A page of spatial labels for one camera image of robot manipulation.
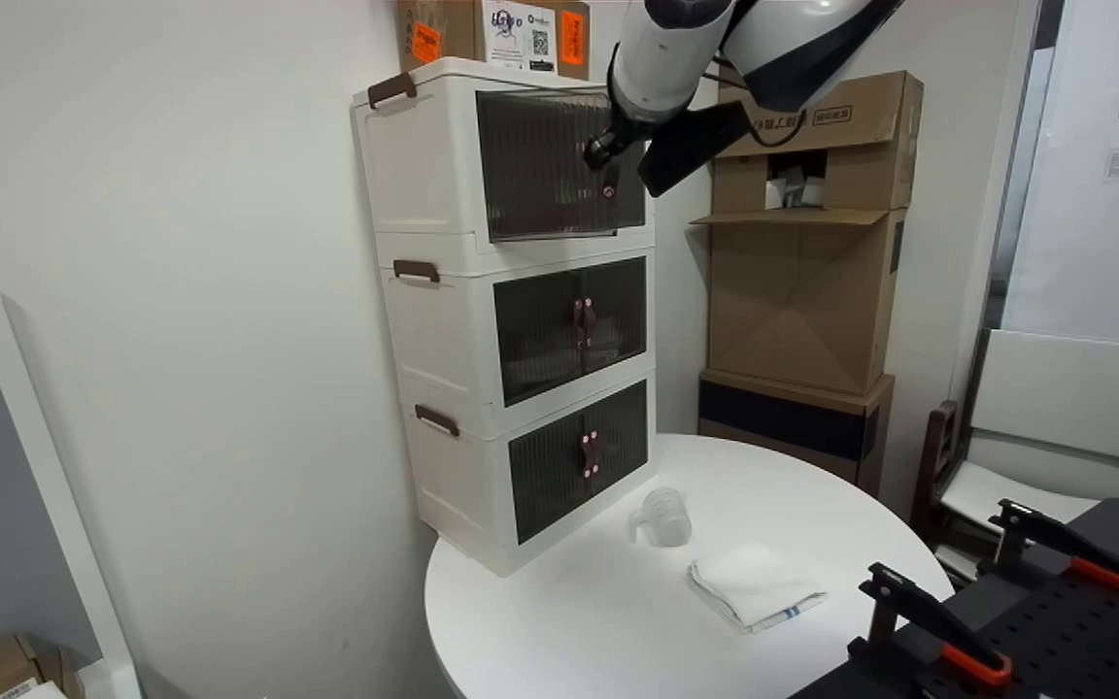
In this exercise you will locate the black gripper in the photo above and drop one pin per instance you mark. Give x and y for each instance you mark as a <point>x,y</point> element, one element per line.
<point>697,140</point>

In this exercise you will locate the smoked ribbed cabinet door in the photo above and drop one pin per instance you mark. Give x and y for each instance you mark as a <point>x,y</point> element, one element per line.
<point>546,483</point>
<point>619,206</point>
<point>622,436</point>
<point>619,312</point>
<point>524,167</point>
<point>535,342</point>

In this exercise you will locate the white three-tier storage cabinet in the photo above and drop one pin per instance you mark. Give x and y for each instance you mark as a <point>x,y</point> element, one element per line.
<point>423,179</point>

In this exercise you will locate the cardboard box with black band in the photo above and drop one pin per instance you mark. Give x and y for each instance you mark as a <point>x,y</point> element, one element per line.
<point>795,421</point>

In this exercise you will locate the clear plastic cup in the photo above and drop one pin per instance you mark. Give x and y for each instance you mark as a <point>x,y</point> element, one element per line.
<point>664,519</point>

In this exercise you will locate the white folded cloth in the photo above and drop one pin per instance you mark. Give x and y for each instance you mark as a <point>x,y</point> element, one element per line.
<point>754,584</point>

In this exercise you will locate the white foam board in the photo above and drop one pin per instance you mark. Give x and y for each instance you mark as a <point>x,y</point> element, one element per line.
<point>1079,392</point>

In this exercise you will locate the brown wooden frame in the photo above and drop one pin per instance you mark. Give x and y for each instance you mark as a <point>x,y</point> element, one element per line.
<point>932,467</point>

